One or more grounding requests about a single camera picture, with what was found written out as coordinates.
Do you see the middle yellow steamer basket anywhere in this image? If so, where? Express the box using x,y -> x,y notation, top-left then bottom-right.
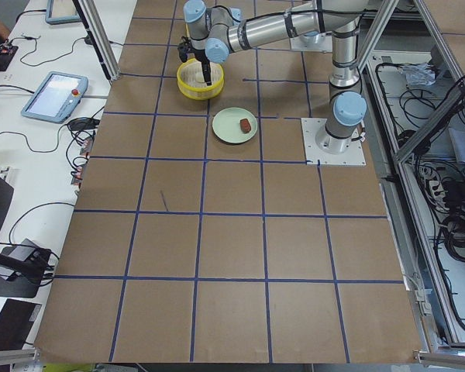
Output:
177,58 -> 225,101

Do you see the blue teach pendant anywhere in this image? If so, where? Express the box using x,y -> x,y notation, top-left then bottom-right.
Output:
21,71 -> 89,123
45,0 -> 81,25

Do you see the brown bun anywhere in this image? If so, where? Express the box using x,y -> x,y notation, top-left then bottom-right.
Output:
239,118 -> 252,133

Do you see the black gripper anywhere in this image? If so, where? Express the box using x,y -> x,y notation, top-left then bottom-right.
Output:
177,36 -> 212,86

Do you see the light green plate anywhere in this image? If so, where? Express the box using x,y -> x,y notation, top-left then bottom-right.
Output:
212,107 -> 258,144

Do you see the black monitor stand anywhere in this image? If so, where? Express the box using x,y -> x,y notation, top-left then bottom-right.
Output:
0,239 -> 53,298

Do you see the aluminium frame post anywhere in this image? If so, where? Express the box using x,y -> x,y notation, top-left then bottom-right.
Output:
73,0 -> 120,82

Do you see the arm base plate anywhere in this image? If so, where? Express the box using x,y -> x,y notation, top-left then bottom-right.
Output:
301,118 -> 367,167
290,33 -> 332,53

